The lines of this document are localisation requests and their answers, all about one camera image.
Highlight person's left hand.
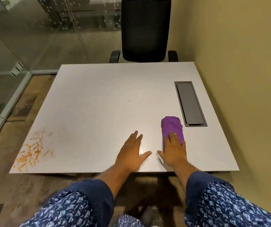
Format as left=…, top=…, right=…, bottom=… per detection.
left=115, top=131, right=153, bottom=173

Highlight person's right hand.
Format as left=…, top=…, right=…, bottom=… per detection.
left=157, top=131, right=188, bottom=169

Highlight purple microfibre cloth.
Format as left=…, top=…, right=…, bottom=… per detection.
left=161, top=116, right=185, bottom=154

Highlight person's left forearm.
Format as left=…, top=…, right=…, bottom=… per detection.
left=94, top=163, right=135, bottom=200

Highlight person's right forearm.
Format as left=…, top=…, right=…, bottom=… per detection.
left=172, top=159, right=200, bottom=194

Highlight blue patterned shirt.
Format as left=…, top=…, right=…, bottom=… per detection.
left=19, top=171, right=271, bottom=227

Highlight orange stain marks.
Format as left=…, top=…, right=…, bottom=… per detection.
left=12, top=130, right=55, bottom=172

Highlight black mesh-back office chair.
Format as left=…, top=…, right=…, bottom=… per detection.
left=109, top=0, right=178, bottom=64

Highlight metal glass clamp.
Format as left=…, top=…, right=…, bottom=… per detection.
left=9, top=61, right=25, bottom=77

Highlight grey table cable hatch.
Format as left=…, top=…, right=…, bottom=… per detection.
left=174, top=81, right=208, bottom=127

